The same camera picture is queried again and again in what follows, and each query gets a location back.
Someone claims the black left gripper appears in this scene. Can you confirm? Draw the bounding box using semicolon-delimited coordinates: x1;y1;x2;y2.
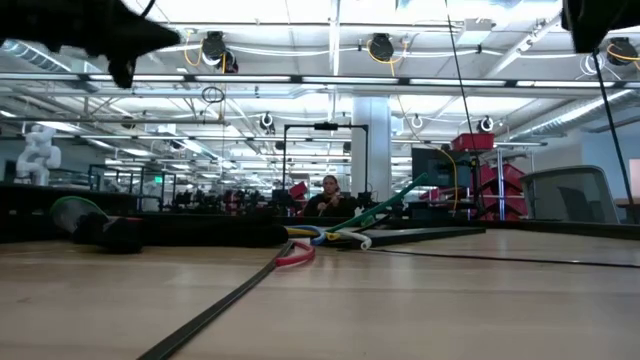
49;0;182;90

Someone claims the grey black glove green cuff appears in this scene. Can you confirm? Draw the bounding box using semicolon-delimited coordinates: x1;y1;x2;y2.
49;195;290;254

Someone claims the yellow cable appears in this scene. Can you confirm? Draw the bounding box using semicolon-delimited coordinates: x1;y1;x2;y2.
285;227;342;242

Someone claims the red cable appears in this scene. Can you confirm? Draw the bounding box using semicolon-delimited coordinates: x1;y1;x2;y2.
274;241;317;268

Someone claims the green cable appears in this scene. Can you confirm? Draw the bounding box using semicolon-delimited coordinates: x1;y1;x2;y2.
327;173;430;234

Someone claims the white robot figure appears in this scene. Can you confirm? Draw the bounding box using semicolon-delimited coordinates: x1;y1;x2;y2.
13;123;63;187

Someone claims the red storage bin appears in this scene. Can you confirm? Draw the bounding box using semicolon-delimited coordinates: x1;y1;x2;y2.
450;132;496;153

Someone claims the grey mesh office chair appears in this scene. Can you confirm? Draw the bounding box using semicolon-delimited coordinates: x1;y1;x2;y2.
519;164;622;225

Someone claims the red shelf bins rack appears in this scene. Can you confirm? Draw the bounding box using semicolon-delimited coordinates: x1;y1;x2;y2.
472;162;530;221

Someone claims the black computer monitor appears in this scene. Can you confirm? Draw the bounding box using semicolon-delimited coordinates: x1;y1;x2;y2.
411;147;474;189

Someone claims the white building pillar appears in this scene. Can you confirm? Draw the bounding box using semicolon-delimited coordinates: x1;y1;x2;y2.
351;95;393;204

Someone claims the black ceiling cable reel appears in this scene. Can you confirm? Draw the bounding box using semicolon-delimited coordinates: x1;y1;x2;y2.
201;30;240;75
367;32;397;64
606;36;640;67

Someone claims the thin black hanging cable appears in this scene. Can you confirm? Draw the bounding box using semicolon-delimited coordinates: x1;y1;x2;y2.
444;0;485;216

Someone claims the black slotted cable duct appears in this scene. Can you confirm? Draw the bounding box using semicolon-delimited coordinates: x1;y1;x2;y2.
0;183;139;244

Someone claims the yellow hanging hose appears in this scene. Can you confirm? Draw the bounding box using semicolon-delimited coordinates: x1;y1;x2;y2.
437;147;460;212

